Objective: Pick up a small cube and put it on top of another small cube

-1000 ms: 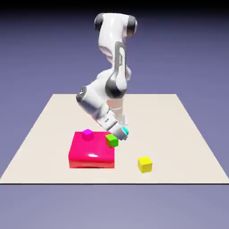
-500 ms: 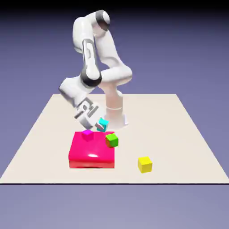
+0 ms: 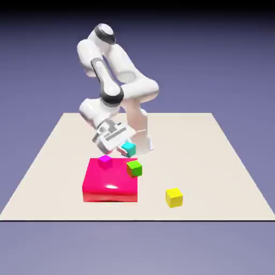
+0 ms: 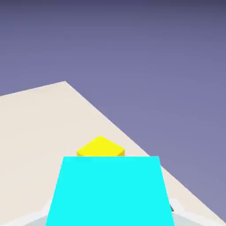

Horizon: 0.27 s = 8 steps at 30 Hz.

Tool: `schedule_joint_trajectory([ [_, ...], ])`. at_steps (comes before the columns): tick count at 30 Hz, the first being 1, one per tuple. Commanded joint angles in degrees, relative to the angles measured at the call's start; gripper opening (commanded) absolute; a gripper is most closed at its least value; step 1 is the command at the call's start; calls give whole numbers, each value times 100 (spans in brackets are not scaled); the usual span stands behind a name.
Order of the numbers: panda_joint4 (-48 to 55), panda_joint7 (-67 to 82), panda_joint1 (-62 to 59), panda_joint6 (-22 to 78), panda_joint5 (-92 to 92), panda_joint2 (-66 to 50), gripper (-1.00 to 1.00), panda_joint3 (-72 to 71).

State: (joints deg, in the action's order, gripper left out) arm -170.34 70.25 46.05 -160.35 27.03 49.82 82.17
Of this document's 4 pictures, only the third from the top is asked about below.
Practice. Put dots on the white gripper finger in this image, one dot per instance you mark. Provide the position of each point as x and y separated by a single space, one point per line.
108 152
122 150

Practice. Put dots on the small cyan cube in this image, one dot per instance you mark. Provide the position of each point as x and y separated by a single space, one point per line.
129 148

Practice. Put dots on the small yellow cube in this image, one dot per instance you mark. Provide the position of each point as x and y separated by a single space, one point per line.
174 197

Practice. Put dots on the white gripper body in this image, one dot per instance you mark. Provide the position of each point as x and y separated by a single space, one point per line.
111 137

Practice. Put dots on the small magenta cube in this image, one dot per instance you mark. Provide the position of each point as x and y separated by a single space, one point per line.
105 161

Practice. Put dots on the large pink box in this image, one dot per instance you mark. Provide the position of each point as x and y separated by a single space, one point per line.
109 182

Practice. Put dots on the small green cube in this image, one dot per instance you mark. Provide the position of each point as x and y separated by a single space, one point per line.
135 168

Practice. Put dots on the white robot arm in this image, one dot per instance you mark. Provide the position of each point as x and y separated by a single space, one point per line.
133 90

